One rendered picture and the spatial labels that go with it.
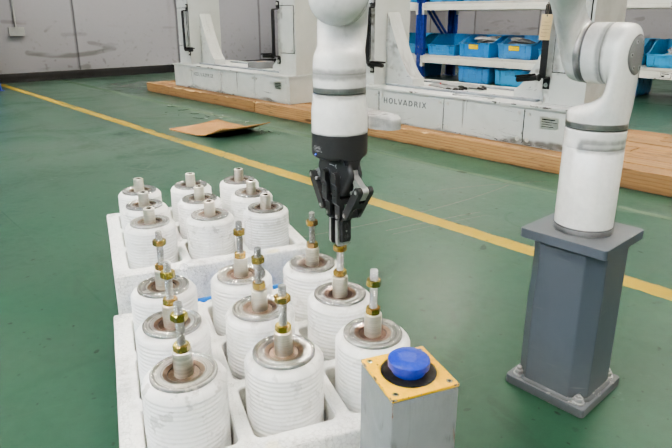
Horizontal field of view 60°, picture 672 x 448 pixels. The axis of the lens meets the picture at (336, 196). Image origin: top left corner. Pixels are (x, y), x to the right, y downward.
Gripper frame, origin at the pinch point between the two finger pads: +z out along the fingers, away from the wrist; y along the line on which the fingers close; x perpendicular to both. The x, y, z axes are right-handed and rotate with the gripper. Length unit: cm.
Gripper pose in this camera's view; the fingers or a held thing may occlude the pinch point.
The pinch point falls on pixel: (339, 230)
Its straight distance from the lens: 81.8
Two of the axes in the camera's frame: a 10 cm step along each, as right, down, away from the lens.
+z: 0.0, 9.6, 3.0
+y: 5.4, 2.5, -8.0
